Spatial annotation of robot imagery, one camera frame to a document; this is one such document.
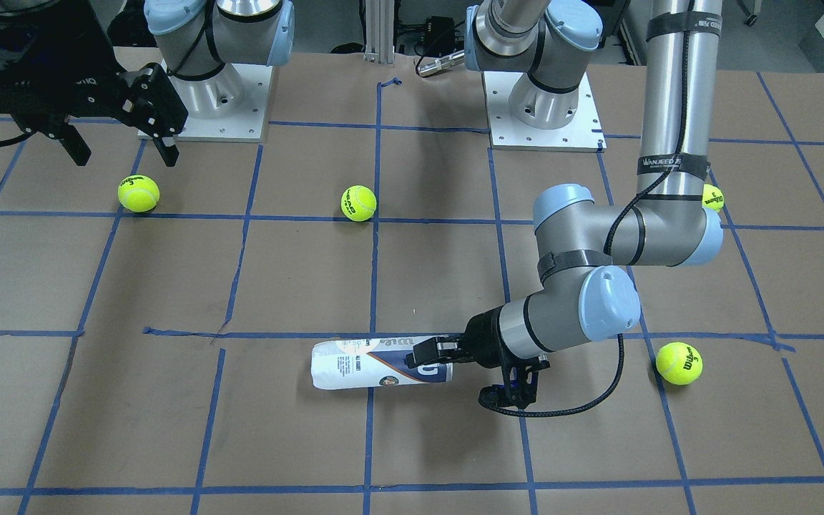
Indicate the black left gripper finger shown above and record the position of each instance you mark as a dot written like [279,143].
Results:
[440,349]

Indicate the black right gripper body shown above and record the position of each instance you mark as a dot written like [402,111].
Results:
[101,94]

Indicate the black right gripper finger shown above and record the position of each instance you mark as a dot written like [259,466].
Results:
[167,148]
[74,144]

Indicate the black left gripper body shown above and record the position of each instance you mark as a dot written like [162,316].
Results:
[484,333]

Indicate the Wilson tennis ball can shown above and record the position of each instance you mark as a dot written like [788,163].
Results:
[373,362]

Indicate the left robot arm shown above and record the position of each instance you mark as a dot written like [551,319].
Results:
[583,247]

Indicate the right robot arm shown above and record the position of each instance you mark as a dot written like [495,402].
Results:
[190,40]

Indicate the yellow Head tennis ball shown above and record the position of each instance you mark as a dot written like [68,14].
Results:
[358,203]

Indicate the silver metal cylinder tool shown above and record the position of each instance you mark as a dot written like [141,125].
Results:
[440,64]

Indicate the black power adapter box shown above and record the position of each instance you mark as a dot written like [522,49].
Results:
[438,37]

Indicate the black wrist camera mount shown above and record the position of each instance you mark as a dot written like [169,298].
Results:
[521,381]

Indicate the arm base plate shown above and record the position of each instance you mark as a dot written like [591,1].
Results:
[523,118]
[227,107]

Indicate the aluminium frame post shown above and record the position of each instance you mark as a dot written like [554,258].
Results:
[379,29]

